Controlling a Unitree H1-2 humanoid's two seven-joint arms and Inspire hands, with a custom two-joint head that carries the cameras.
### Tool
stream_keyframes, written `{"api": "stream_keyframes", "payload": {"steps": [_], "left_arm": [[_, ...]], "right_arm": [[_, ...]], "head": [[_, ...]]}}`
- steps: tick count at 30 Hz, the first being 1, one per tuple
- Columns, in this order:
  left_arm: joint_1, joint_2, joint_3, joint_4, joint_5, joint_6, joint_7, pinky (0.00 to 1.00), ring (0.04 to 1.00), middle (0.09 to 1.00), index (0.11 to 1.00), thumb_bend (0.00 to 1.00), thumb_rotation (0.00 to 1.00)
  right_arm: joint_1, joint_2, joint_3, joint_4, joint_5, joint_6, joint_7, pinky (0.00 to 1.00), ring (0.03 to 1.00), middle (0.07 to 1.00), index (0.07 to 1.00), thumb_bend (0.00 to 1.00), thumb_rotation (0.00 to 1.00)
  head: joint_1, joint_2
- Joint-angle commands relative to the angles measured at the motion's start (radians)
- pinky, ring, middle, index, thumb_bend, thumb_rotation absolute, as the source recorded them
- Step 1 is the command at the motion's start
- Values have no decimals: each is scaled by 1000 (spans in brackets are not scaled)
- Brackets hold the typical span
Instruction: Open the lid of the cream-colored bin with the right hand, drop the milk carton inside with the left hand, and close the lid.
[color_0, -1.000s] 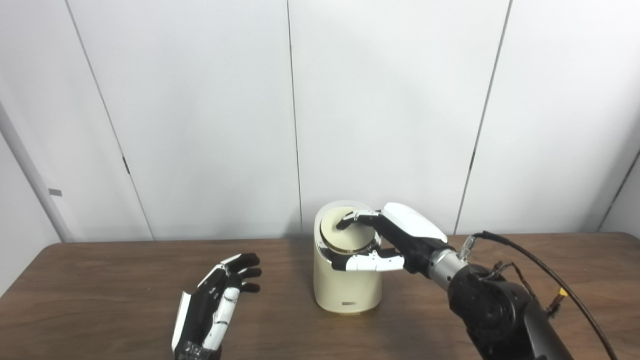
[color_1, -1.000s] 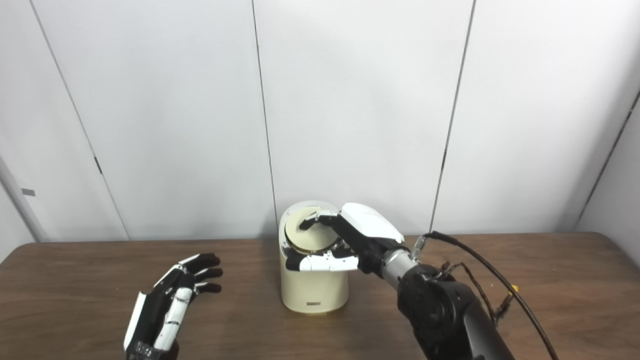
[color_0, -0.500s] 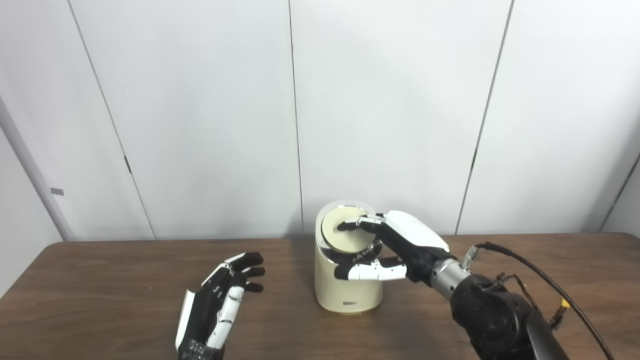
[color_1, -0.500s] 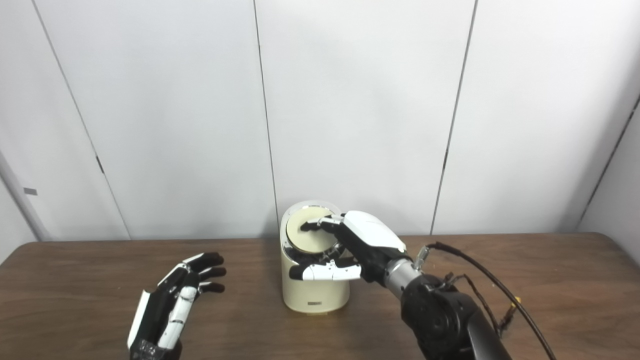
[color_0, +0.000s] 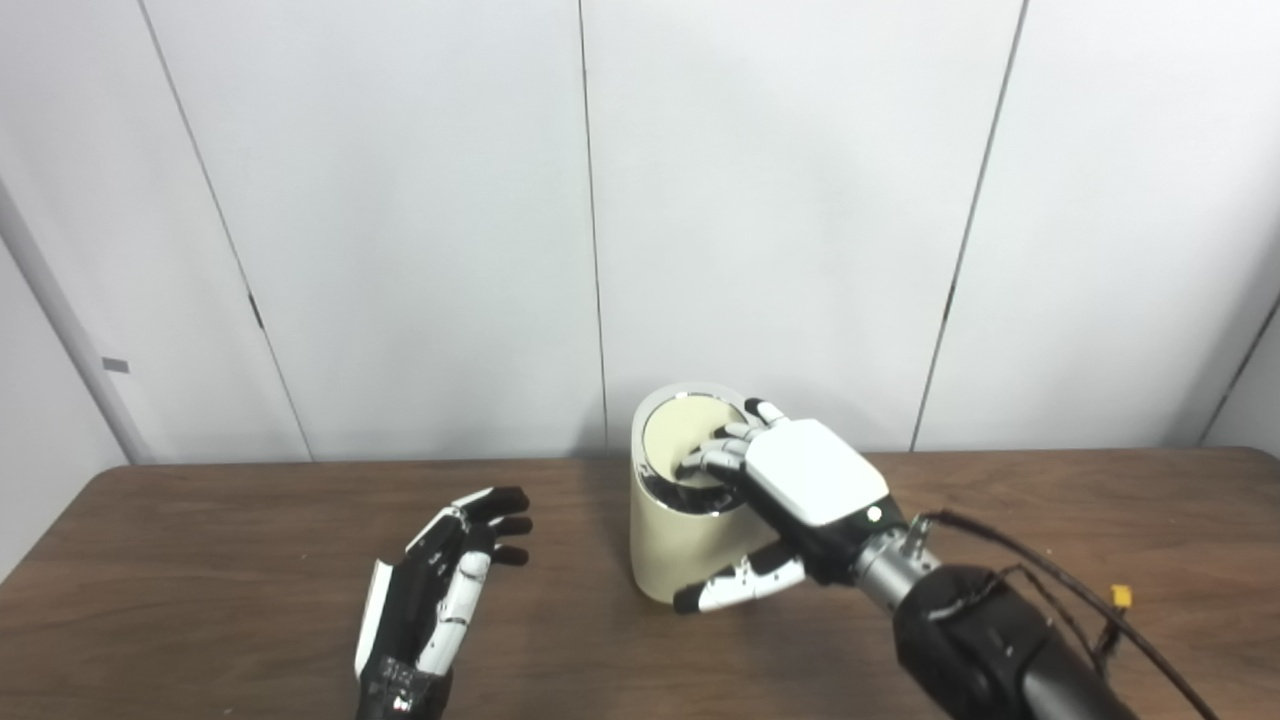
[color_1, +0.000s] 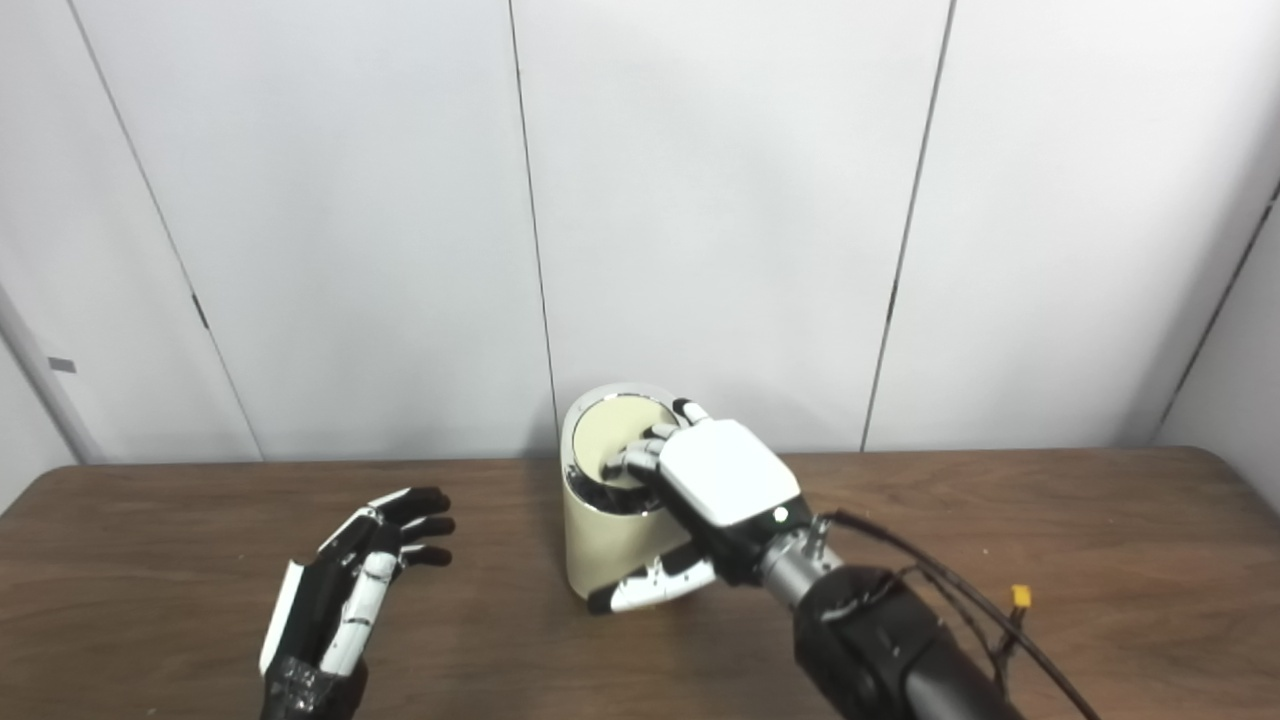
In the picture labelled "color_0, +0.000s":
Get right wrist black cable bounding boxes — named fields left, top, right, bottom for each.
left=905, top=510, right=1221, bottom=720

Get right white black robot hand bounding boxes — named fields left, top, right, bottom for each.
left=673, top=398, right=906, bottom=615

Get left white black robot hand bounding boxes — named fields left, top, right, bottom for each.
left=354, top=487, right=533, bottom=720

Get thin wire with yellow connector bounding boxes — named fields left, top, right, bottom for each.
left=985, top=563, right=1137, bottom=681

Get black bin liner bag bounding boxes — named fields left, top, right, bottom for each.
left=640, top=468, right=741, bottom=516

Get cream-colored trash bin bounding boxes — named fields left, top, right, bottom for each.
left=629, top=381, right=791, bottom=605

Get cream round bin lid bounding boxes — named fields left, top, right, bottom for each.
left=642, top=393, right=751, bottom=489

